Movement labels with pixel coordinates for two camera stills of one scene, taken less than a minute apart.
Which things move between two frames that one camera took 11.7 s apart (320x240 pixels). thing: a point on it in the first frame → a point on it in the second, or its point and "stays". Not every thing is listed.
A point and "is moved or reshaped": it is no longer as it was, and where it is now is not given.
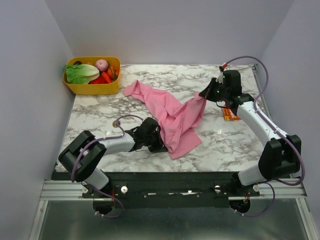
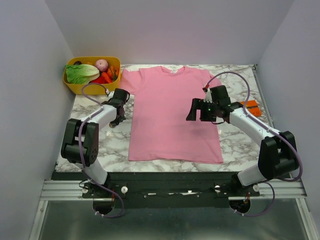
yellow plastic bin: [91, 89] stays
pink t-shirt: [178, 124] is moved or reshaped
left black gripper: [160, 146] → [118, 120]
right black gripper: [214, 89] → [201, 114]
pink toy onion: [101, 64] stays
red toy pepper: [99, 80] stays
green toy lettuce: [80, 74] stays
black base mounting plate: [170, 190] stays
